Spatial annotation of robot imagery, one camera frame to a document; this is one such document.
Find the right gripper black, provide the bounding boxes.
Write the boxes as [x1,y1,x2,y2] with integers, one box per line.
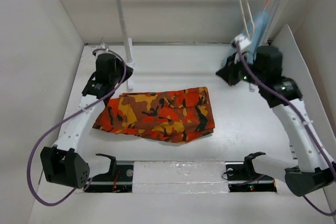
[216,51,266,87]

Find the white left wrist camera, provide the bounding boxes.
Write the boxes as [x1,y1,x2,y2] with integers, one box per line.
[92,43,109,57]

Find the light blue hanging garment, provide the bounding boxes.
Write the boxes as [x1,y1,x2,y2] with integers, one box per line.
[222,10,271,67]

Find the orange camouflage trousers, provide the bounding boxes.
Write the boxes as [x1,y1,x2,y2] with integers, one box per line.
[93,87,215,144]

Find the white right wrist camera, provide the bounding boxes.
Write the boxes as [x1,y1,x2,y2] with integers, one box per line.
[231,34,251,53]

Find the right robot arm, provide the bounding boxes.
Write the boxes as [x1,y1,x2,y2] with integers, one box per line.
[216,46,335,197]

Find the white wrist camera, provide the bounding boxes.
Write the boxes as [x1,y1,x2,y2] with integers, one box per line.
[231,34,251,53]
[92,43,109,57]

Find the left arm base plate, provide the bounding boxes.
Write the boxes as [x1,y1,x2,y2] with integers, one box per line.
[83,161,134,193]

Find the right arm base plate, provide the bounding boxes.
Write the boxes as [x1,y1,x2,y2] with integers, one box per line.
[222,162,277,193]

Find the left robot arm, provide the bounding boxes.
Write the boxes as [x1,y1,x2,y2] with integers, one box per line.
[40,49,133,189]

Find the red wire hanger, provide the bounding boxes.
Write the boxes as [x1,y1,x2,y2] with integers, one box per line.
[248,0,271,39]

